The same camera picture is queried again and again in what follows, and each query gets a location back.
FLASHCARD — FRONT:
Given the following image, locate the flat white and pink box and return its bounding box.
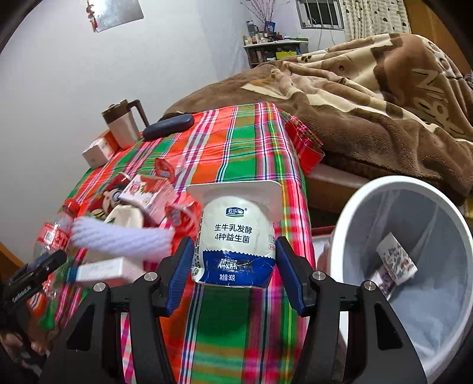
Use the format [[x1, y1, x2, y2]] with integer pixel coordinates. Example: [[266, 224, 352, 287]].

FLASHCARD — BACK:
[[67, 256, 145, 283]]

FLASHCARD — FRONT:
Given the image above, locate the pale blue fuzzy cloth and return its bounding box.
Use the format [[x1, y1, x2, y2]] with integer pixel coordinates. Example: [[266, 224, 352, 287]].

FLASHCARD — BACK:
[[71, 216, 175, 259]]

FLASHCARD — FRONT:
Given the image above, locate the dark blue glasses case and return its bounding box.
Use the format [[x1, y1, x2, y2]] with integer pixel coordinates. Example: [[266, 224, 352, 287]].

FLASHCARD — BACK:
[[143, 114, 195, 141]]

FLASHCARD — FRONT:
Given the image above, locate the brown patterned blanket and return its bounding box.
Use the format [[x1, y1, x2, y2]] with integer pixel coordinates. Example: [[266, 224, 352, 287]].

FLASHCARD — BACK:
[[163, 33, 473, 207]]

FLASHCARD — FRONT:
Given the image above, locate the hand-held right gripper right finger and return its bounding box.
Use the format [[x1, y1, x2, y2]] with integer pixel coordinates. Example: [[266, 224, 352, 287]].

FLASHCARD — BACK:
[[275, 236, 429, 384]]

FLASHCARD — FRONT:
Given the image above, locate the silver wall panel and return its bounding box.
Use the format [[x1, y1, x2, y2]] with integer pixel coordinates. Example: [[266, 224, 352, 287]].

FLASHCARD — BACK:
[[94, 0, 145, 33]]

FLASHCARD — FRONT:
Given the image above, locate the white yogurt cup blue label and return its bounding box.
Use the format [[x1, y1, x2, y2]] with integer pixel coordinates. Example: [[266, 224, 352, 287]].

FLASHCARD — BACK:
[[186, 180, 281, 289]]

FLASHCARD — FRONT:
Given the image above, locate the cluttered white shelf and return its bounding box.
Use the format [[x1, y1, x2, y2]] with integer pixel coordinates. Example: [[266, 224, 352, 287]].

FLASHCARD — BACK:
[[243, 37, 309, 69]]

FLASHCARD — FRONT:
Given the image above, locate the barred window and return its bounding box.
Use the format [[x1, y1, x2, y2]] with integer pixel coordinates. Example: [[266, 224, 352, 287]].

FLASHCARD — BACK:
[[296, 0, 346, 30]]

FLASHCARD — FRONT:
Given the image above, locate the red hanging ornament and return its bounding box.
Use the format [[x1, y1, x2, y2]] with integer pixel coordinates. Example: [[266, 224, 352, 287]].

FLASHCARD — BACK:
[[86, 0, 100, 32]]

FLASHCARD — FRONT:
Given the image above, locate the printed wrapper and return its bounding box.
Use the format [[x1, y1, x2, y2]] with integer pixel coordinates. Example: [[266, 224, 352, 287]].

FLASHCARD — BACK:
[[371, 232, 418, 300]]

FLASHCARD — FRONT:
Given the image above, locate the spotted curtain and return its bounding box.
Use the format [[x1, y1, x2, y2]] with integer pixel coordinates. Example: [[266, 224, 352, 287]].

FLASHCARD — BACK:
[[340, 0, 411, 43]]

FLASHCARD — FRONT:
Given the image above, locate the beige mug with brown lid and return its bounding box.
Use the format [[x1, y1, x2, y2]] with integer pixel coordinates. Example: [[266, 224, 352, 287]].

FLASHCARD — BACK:
[[102, 99, 150, 150]]

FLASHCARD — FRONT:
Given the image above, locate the strawberry milk carton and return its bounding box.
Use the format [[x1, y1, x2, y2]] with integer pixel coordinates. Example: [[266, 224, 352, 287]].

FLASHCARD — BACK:
[[118, 173, 178, 226]]

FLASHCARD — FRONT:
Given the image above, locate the white trash bin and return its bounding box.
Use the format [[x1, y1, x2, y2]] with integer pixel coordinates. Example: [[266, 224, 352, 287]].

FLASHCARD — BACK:
[[329, 175, 473, 384]]

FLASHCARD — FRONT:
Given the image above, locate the red cartoon can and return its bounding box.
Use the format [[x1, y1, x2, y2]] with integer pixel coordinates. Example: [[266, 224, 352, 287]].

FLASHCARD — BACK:
[[89, 175, 145, 231]]

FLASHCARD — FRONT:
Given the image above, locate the vase of bare branches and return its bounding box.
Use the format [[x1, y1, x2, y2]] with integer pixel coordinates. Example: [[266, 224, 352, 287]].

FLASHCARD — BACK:
[[240, 0, 276, 35]]

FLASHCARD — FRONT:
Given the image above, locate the plaid tablecloth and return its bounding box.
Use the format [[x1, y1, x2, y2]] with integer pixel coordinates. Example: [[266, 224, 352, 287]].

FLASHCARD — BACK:
[[22, 102, 326, 384]]

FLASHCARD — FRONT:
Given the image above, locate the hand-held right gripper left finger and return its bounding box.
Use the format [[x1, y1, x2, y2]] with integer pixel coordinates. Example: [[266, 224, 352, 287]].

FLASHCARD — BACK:
[[39, 236, 196, 384]]

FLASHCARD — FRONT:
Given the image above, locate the clear plastic bottle red label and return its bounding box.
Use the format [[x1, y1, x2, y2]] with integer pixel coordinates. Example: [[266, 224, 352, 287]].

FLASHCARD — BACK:
[[22, 198, 85, 333]]

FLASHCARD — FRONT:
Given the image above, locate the orange and white box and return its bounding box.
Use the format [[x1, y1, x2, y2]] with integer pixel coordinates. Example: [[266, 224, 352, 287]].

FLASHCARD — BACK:
[[82, 130, 119, 167]]

